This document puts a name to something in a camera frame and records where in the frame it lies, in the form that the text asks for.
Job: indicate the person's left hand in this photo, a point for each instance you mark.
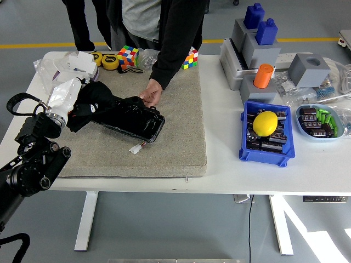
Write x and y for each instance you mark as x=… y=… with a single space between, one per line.
x=152 y=93

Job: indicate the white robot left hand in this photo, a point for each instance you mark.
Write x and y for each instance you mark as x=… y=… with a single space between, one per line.
x=65 y=94

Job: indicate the black rag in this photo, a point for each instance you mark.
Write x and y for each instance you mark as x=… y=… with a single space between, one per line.
x=96 y=93

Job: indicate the black glossy panel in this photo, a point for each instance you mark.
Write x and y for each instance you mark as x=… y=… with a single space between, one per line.
x=137 y=123

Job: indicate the person's left forearm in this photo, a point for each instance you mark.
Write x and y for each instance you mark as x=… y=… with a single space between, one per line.
x=172 y=63

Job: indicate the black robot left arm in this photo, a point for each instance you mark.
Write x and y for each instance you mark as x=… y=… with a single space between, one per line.
x=33 y=170

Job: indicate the black table control panel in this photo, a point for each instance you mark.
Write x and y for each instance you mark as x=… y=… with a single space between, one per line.
x=325 y=199

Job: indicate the clear bag of metal parts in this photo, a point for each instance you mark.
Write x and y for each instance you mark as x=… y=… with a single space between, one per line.
x=148 y=59

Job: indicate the empty clear plastic bag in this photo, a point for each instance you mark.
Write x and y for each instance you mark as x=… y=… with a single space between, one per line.
x=41 y=69

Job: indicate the white open carton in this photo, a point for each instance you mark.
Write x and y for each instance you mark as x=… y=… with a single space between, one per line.
x=82 y=62

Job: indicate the large colourful puzzle cube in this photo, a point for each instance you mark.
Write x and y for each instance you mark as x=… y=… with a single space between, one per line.
x=128 y=56

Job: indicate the yellow tape measure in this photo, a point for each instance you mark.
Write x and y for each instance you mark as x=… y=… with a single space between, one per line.
x=96 y=58
x=109 y=60

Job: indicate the small colourful puzzle cube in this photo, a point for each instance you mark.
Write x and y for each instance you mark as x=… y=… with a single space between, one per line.
x=190 y=59

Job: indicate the grey-brown mat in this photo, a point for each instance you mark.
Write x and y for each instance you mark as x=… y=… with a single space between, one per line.
x=164 y=153

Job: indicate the person in black trousers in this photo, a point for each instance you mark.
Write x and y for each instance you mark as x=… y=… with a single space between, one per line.
x=79 y=22

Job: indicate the light grey base case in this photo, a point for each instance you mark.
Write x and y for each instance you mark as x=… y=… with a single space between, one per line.
x=233 y=75

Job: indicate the grey block holder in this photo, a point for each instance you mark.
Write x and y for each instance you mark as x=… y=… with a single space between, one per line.
x=257 y=95
x=238 y=33
x=260 y=56

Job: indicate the orange cylinder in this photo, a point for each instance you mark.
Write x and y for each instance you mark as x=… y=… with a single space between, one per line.
x=263 y=76

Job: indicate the yellow lemon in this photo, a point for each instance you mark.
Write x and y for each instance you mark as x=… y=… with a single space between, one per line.
x=264 y=123

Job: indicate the blue plastic bottle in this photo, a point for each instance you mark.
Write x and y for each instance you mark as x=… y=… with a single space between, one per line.
x=253 y=16
x=266 y=33

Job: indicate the blue plastic bin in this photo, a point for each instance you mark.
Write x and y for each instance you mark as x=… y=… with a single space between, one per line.
x=263 y=159

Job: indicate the white table leg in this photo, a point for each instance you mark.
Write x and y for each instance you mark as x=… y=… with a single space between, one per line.
x=86 y=222
x=281 y=227

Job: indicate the clear bag of small hardware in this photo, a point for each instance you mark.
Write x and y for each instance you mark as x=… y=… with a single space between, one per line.
x=285 y=83

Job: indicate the clear bag of screws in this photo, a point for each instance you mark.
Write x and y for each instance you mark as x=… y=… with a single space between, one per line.
x=301 y=96

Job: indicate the light blue bowl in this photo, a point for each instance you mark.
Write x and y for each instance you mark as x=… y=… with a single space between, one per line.
x=301 y=131

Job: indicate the grey block with round hole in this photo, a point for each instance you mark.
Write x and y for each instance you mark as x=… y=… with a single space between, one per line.
x=307 y=74

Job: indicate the green battery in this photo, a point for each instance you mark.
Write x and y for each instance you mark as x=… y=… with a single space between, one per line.
x=334 y=125
x=327 y=118
x=321 y=115

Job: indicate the bag of blue resistors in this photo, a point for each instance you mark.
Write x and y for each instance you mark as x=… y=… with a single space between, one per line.
x=325 y=91

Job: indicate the crumpled clear plastic bag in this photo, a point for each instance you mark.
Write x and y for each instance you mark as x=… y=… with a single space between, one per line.
x=344 y=120

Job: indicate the white cart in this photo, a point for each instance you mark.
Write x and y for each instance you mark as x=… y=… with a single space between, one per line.
x=346 y=39

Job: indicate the silver bracket under table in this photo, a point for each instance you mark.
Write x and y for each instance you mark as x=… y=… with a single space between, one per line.
x=241 y=199

